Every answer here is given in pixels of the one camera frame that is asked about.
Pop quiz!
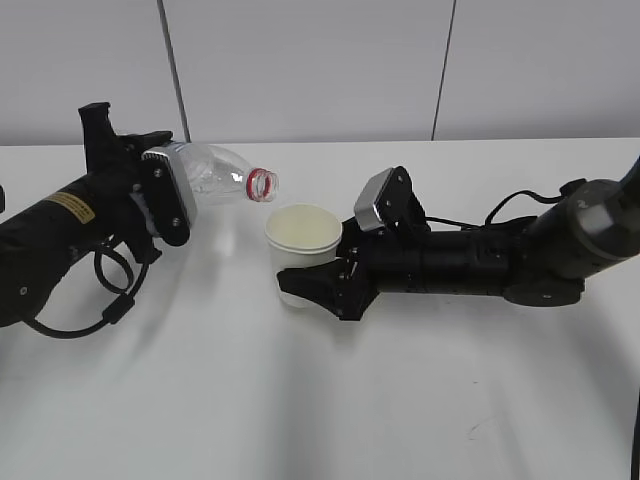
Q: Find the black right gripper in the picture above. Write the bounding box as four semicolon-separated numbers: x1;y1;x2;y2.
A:
276;219;430;321

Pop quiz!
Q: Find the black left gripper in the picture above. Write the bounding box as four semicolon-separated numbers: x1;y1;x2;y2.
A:
78;102;173;263

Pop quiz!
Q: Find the white paper cup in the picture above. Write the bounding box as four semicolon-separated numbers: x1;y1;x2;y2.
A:
265;204;343;308

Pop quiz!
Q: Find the clear water bottle red label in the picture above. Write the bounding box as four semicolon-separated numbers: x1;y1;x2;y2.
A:
171;142;279;205

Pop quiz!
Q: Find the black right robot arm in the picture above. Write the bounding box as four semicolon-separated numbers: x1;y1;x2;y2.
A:
277;166;639;321

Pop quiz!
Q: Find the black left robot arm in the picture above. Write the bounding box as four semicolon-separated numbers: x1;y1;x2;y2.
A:
1;102;173;339

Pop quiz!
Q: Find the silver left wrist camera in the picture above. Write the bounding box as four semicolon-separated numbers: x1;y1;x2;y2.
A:
132;142;197;247

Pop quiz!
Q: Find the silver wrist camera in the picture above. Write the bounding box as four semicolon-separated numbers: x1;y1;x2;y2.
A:
132;142;197;247
354;166;427;232

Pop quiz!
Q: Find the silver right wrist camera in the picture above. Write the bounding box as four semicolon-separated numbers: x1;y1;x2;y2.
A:
354;166;427;232

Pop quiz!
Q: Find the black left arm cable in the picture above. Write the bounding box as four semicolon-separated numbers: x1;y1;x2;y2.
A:
22;234;151;340

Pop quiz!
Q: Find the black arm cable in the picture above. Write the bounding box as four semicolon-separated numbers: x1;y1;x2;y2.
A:
22;234;151;340
424;188;561;232

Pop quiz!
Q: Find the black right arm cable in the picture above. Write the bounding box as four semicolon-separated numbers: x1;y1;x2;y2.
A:
424;188;561;232

